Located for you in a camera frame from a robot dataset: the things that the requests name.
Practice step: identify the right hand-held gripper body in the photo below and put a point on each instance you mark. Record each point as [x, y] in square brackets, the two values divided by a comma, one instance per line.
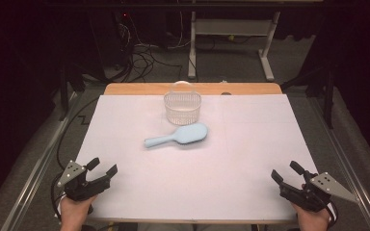
[321, 189]

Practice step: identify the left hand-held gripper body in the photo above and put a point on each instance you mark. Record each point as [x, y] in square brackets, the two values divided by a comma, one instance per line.
[77, 187]

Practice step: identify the light blue hairbrush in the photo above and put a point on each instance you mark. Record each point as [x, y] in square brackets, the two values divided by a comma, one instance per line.
[186, 134]

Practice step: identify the white plastic mesh basket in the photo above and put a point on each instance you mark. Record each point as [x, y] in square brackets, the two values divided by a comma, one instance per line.
[182, 109]

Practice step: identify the person's left hand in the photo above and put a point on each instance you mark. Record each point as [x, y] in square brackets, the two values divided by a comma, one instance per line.
[75, 211]

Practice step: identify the person's right hand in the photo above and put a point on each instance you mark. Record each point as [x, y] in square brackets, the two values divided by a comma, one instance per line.
[313, 219]

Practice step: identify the black metal stand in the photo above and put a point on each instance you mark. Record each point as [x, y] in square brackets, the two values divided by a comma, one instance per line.
[327, 96]
[65, 93]

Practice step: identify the white board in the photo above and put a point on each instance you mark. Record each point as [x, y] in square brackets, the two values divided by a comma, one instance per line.
[189, 179]

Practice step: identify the wooden table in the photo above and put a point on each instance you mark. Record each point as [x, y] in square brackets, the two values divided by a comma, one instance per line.
[135, 88]

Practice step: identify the aluminium floor rail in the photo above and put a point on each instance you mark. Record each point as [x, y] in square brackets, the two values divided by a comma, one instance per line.
[350, 166]
[38, 166]

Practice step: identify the white metal stand frame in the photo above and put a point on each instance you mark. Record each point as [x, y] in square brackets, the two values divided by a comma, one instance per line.
[234, 27]

